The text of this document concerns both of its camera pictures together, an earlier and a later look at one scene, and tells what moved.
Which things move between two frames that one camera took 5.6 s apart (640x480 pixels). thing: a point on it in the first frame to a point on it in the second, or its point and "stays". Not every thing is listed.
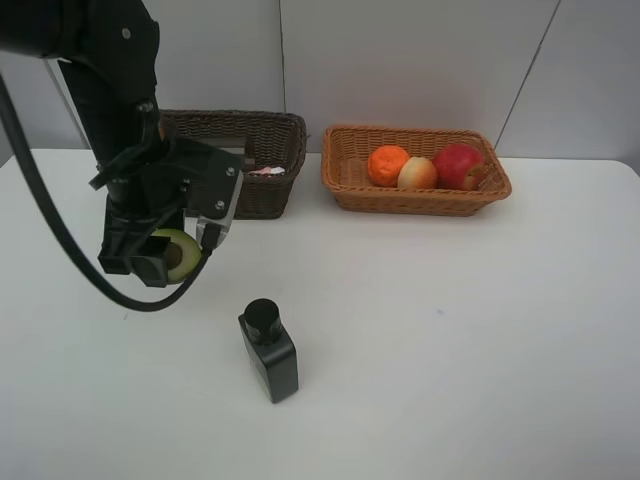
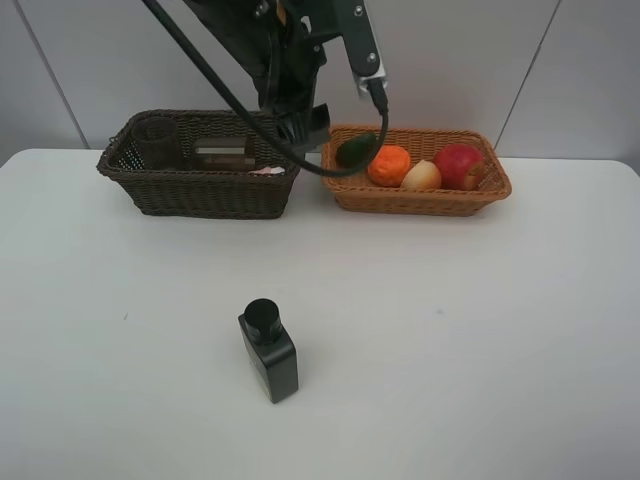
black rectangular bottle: x=270 y=349 stays
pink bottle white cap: x=268 y=171 stays
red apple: x=457 y=167 stays
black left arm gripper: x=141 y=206 to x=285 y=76
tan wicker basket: x=345 y=153 stays
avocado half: x=183 y=255 to x=356 y=150
